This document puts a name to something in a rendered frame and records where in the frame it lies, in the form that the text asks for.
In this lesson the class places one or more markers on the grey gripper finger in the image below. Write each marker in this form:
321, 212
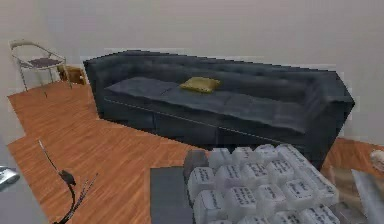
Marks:
82, 195
68, 178

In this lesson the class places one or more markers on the grey table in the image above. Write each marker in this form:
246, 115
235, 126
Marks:
16, 206

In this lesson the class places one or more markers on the silver rounded object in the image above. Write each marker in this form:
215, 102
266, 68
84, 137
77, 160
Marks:
7, 177

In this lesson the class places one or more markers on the dark grey flat slab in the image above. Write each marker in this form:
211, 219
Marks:
166, 196

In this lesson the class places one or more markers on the brown wooden box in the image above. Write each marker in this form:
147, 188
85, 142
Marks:
75, 75

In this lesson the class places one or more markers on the dark blue sofa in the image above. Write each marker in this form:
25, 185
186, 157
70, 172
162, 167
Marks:
206, 100

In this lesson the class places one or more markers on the yellow cushion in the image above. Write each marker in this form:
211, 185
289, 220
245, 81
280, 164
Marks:
200, 84

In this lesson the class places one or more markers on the pale grey flat slab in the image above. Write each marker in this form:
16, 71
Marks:
371, 196

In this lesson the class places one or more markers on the white lumpy object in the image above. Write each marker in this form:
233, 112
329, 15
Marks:
378, 160

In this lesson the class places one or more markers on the white metal frame chair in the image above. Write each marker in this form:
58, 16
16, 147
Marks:
43, 62

